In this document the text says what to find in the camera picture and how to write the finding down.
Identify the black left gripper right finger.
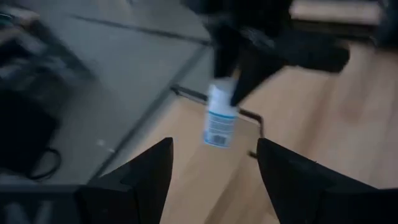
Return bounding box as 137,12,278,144
256,137,398,224

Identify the white bottle blue label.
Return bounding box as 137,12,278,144
202,76,240,149

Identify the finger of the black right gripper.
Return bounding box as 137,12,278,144
213,32,242,80
230,52,285,107

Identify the coiled black cable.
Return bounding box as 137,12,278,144
27,147,63,181

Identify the black box on floor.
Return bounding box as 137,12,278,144
0,90,62,177

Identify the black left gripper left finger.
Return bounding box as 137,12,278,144
76,136,174,224

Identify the black aluminium table frame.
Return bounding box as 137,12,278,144
290,18,377,41

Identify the dark equipment on floor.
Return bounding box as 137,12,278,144
0,6,96,94

